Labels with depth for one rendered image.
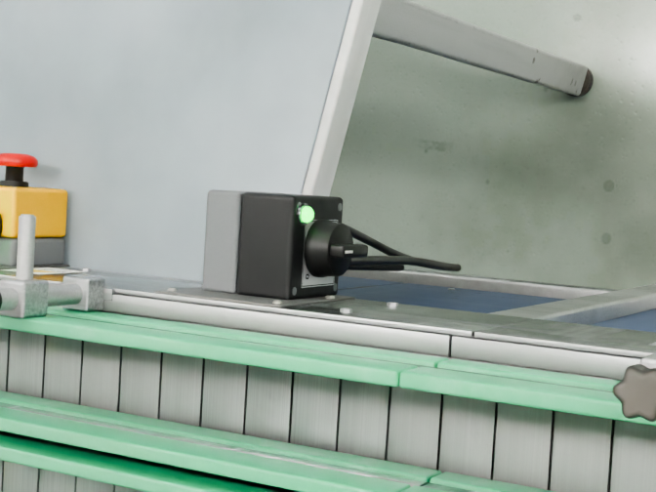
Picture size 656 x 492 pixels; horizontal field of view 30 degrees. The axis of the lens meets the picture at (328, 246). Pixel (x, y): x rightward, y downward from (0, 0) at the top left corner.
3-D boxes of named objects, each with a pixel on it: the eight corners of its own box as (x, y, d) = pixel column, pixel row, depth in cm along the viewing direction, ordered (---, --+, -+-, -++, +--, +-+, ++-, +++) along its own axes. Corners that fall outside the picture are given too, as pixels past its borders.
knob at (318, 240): (330, 275, 97) (368, 279, 95) (302, 277, 93) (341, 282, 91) (334, 219, 96) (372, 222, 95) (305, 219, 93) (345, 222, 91)
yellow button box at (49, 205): (12, 259, 116) (-48, 261, 109) (16, 180, 115) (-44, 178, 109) (68, 266, 112) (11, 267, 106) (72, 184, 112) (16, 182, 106)
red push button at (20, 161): (-20, 188, 110) (-18, 150, 109) (12, 189, 113) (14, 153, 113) (14, 191, 108) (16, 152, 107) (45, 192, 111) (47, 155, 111)
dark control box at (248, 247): (257, 286, 103) (199, 291, 95) (263, 191, 102) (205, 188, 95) (344, 296, 99) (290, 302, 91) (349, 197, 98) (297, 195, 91)
